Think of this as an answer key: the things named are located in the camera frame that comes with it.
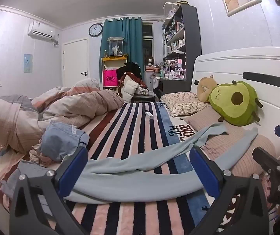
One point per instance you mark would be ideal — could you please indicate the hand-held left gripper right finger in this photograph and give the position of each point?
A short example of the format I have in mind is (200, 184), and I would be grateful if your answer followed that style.
(203, 169)

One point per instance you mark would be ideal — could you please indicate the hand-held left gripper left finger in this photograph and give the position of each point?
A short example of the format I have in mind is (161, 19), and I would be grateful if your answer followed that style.
(72, 169)

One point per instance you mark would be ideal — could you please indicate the light blue pants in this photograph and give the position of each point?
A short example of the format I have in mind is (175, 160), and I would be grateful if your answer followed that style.
(130, 176)

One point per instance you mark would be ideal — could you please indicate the pink ribbed pillow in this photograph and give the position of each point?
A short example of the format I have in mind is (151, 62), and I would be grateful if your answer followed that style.
(242, 161)

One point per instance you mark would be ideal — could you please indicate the folded blue jeans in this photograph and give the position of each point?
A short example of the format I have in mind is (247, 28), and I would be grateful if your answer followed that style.
(59, 139)

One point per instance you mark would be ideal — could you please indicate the beige crumpled garment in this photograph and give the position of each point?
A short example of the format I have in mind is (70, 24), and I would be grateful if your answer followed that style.
(38, 158)

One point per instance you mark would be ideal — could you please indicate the crumpled pink grey duvet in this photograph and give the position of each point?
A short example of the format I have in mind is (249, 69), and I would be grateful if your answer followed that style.
(81, 102)

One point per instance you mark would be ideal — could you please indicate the green avocado plush toy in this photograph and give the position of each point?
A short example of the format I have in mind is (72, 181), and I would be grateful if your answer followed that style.
(223, 102)

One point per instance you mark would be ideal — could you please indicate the floral pillow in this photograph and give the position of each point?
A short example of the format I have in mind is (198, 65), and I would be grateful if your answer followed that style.
(184, 102)

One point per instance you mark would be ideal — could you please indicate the striped printed blanket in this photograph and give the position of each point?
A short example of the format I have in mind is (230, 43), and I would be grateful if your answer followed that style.
(135, 132)

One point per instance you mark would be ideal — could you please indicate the brown plush toy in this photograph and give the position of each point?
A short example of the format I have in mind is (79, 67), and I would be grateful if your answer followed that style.
(203, 88)

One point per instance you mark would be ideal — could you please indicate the white bed headboard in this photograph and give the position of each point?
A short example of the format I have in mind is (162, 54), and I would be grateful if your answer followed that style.
(228, 63)

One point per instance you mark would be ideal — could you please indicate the pink shopping bag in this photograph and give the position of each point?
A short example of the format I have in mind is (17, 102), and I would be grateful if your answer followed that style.
(110, 78)

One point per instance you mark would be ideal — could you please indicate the white puffer jacket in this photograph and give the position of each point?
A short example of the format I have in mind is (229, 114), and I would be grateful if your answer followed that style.
(130, 88)

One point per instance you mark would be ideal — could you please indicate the white door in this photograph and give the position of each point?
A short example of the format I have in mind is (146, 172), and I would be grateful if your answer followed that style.
(75, 61)

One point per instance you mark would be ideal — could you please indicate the black garment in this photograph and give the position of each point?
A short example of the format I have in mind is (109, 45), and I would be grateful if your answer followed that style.
(130, 68)

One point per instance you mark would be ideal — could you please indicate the yellow storage rack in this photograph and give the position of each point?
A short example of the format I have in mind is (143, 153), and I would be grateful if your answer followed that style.
(114, 58)

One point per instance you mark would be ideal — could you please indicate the wig display head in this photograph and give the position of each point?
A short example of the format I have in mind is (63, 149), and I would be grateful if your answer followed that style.
(150, 61)

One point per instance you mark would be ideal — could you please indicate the dark bookshelf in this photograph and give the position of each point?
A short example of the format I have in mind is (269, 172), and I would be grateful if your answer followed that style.
(191, 41)

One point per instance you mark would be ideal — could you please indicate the glass display case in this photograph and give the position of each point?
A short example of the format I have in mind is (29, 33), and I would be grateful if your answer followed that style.
(115, 47)

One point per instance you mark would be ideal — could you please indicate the window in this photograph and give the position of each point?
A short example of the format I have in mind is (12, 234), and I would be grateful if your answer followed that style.
(147, 46)

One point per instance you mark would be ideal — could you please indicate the white air conditioner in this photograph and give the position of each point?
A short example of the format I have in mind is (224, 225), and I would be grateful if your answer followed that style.
(41, 30)

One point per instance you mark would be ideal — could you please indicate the teal curtain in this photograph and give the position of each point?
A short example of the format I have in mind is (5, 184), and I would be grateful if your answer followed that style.
(130, 39)

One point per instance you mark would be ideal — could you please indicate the clear box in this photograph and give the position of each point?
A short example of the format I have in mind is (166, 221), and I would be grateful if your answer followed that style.
(170, 9)

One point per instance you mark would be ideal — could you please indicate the small blue wall poster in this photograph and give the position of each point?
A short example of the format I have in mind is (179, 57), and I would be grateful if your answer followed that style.
(28, 63)

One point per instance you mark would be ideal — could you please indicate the round wall clock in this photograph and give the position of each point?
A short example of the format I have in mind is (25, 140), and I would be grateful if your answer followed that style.
(95, 30)

